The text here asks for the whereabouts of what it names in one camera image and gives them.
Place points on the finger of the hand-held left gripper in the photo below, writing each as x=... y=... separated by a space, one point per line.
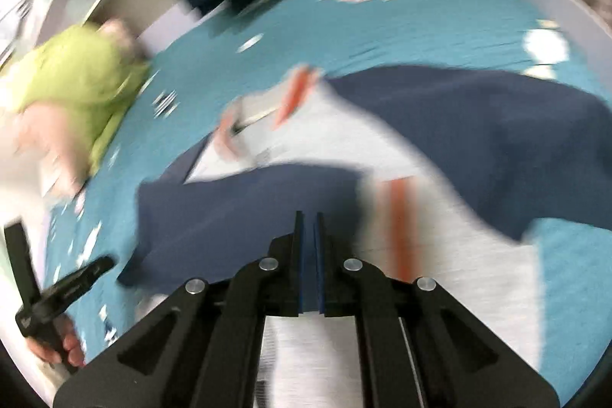
x=79 y=279
x=20 y=260

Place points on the teal printed bed sheet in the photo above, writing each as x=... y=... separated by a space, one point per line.
x=382 y=30

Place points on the green and pink plush toy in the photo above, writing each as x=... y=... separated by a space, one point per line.
x=71 y=73

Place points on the navy grey sweatshirt orange stripes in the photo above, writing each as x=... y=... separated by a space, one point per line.
x=430 y=126

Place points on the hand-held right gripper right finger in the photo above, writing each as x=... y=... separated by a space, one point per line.
x=319 y=274

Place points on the person's left hand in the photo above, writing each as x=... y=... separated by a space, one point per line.
x=69 y=346

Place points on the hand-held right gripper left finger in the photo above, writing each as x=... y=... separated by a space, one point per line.
x=300 y=274

